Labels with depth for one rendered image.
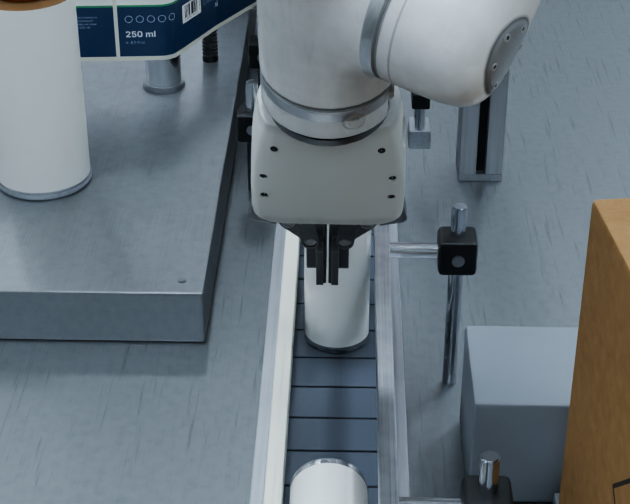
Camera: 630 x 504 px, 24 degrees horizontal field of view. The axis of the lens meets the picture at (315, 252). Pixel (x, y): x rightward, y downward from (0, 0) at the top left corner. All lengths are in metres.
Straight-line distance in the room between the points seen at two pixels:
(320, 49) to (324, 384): 0.36
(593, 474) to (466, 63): 0.28
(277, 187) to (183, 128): 0.56
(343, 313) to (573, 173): 0.47
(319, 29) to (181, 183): 0.60
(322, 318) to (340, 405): 0.08
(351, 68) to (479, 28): 0.08
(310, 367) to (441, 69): 0.40
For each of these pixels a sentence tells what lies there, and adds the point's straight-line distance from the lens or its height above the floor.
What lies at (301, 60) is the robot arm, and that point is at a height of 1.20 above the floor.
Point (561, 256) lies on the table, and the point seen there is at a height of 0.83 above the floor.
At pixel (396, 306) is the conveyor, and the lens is 1.21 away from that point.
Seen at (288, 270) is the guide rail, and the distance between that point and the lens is 1.18.
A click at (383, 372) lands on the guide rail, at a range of 0.98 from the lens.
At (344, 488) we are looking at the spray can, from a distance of 0.94.
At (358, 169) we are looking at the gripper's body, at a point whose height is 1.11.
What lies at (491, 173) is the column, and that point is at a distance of 1.50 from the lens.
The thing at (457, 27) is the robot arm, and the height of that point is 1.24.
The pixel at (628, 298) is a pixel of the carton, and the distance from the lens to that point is 0.81.
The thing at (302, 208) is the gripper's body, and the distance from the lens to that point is 0.95.
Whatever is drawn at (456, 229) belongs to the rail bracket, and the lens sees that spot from 1.12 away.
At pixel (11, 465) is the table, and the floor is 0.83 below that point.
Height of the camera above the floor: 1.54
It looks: 31 degrees down
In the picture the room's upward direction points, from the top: straight up
